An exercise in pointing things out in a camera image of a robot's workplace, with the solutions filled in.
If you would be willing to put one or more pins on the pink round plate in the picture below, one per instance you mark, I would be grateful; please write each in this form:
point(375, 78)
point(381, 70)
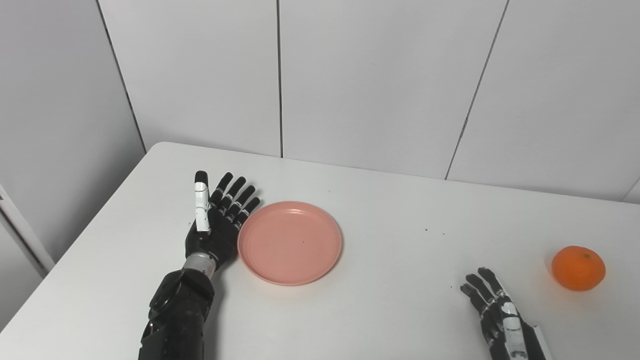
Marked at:
point(290, 242)

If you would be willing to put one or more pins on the orange fruit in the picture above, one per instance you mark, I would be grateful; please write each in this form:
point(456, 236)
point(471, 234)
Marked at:
point(578, 268)

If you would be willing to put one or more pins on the white frame post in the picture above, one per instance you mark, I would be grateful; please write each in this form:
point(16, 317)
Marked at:
point(27, 235)

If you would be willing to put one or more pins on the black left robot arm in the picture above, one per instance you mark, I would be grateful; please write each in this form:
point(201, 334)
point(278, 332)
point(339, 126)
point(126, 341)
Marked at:
point(177, 315)

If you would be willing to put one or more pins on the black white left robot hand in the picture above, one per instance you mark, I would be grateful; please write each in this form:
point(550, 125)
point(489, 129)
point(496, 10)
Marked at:
point(215, 240)

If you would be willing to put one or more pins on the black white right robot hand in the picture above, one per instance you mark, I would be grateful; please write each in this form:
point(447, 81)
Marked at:
point(510, 335)

